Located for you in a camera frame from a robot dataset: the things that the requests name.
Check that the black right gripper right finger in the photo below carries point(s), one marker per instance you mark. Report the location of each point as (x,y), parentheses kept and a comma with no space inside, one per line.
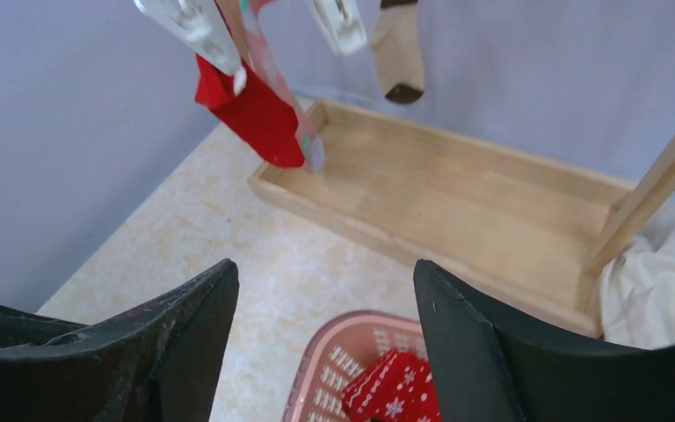
(493,362)

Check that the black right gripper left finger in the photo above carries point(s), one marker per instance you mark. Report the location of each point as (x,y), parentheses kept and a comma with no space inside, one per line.
(158,361)

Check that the red patterned sock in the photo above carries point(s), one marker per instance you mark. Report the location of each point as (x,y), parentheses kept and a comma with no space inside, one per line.
(397,387)

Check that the pink plastic laundry basket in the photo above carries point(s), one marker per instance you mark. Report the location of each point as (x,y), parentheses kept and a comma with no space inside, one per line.
(341,350)

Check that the red plain sock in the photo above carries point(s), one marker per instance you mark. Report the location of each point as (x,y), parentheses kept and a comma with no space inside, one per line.
(256,114)

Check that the white plastic clip hanger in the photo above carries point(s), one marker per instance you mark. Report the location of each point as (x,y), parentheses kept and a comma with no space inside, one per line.
(203,27)

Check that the beige crumpled cloth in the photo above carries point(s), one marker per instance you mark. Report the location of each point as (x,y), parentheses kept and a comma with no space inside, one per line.
(637,288)

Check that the pink sock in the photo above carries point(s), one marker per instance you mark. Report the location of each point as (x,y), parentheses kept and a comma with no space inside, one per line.
(263,60)

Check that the beige brown sock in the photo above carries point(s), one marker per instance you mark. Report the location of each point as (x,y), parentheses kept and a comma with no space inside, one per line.
(397,55)

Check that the wooden drying rack frame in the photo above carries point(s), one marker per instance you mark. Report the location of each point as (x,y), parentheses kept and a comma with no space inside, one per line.
(532,232)

